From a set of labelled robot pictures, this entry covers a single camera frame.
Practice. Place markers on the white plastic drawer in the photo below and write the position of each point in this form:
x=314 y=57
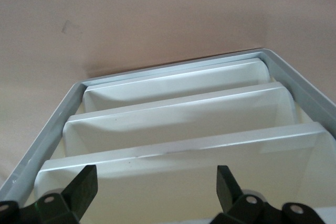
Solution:
x=170 y=121
x=170 y=87
x=170 y=182

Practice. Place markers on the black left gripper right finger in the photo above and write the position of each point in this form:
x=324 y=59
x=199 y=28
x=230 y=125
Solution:
x=231 y=197

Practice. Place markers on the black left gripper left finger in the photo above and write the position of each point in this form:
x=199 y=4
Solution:
x=76 y=195

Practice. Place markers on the white drawer cabinet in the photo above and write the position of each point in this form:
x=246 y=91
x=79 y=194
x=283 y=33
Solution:
x=47 y=140

